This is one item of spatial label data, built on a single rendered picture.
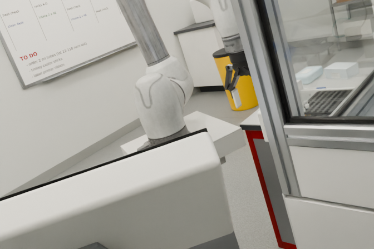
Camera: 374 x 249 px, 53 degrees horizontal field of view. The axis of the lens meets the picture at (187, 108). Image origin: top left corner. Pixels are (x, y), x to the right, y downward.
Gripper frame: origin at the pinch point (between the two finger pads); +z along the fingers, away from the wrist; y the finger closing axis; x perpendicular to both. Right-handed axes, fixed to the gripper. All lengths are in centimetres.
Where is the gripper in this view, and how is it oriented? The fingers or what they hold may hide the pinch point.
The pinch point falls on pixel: (253, 103)
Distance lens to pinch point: 136.0
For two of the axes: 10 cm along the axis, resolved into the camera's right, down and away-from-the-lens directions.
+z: 3.0, 9.1, 2.9
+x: 6.4, -4.2, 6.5
